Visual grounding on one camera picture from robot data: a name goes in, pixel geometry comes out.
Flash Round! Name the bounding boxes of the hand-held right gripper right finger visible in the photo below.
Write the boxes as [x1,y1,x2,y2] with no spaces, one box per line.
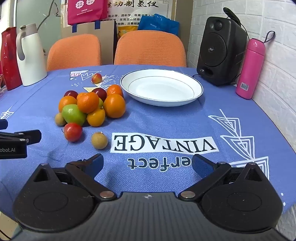
[178,153,271,202]

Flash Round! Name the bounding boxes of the small red apple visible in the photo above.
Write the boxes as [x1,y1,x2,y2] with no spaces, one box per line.
[64,123,83,142]

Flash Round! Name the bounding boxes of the pink bottle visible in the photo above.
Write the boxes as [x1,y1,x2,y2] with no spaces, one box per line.
[235,31,276,100]

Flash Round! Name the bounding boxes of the white plate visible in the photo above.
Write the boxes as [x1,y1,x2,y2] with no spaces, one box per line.
[120,69,204,107]

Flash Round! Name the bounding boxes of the wall poster with black lettering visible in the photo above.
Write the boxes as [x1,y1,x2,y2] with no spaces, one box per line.
[60,0,173,28]

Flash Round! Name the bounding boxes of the orange chair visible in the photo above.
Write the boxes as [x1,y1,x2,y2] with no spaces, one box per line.
[46,34,102,72]
[114,30,187,68]

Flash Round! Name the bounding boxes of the white thermos jug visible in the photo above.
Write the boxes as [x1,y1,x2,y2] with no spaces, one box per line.
[16,23,48,87]

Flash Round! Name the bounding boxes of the yellow orange citrus fruit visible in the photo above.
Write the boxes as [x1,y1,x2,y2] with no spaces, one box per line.
[87,108,106,127]

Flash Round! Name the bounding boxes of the blue printed tablecloth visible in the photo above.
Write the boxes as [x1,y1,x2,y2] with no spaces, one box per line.
[0,64,296,232]

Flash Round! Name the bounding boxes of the black speaker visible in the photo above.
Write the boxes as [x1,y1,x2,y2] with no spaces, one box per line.
[196,16,248,87]

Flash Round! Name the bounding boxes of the tan longan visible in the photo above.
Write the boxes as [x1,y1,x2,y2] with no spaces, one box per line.
[91,132,108,150]
[55,113,67,127]

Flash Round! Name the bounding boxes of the brown paper bag blue handles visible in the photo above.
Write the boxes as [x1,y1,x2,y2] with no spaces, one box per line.
[61,20,116,65]

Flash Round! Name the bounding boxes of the pink tote bag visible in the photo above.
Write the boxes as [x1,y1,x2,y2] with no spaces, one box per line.
[67,0,109,25]

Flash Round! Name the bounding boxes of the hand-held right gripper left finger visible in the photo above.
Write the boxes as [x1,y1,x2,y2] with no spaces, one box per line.
[30,153,117,202]

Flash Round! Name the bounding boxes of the red plastic pitcher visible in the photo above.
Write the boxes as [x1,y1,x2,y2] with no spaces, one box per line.
[0,27,22,91]

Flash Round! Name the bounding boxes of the yellow package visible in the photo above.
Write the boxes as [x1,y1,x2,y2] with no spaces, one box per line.
[117,23,139,40]

